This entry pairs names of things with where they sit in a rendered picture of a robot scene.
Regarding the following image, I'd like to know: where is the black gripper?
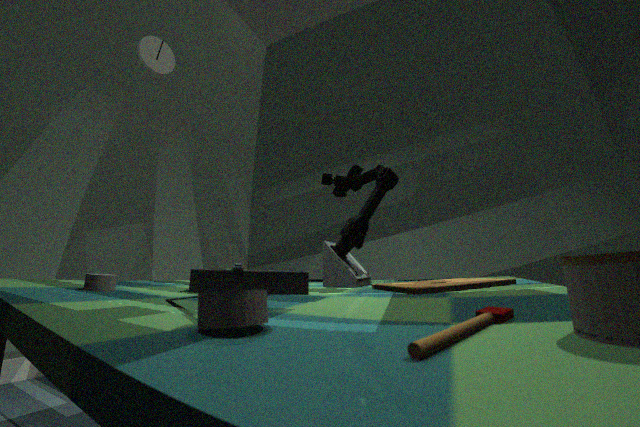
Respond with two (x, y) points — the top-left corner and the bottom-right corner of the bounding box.
(322, 173), (346, 187)

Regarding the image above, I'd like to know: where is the wooden cutting board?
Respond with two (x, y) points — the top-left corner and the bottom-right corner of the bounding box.
(372, 278), (517, 294)

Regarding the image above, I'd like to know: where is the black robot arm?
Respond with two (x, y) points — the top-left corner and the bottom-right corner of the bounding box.
(330, 164), (399, 259)

